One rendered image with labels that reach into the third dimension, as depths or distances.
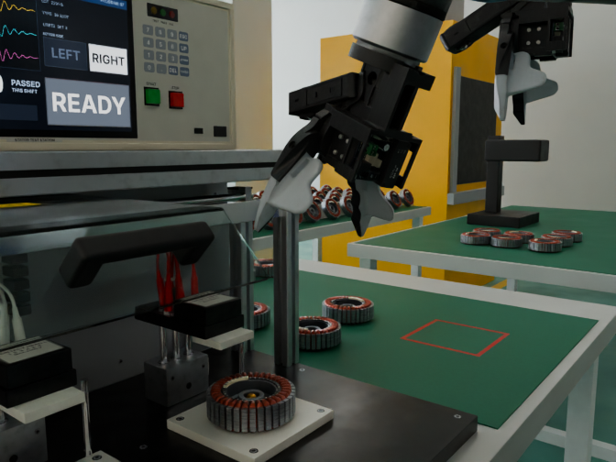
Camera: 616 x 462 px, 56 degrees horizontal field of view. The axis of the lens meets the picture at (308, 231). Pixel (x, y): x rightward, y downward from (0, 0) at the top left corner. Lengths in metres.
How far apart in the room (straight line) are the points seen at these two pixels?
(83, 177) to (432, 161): 3.60
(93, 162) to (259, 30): 4.24
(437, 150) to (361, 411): 3.42
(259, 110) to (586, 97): 2.86
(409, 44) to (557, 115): 5.26
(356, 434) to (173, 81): 0.50
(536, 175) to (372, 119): 5.30
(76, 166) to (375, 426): 0.47
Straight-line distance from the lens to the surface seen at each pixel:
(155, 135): 0.77
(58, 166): 0.66
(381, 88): 0.55
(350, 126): 0.54
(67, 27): 0.72
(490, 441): 0.82
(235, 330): 0.77
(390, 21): 0.54
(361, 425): 0.77
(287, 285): 0.91
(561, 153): 5.76
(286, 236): 0.89
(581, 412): 1.55
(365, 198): 0.64
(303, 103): 0.62
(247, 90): 4.70
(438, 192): 4.13
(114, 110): 0.74
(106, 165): 0.69
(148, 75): 0.77
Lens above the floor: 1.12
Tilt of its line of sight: 8 degrees down
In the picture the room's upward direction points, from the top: straight up
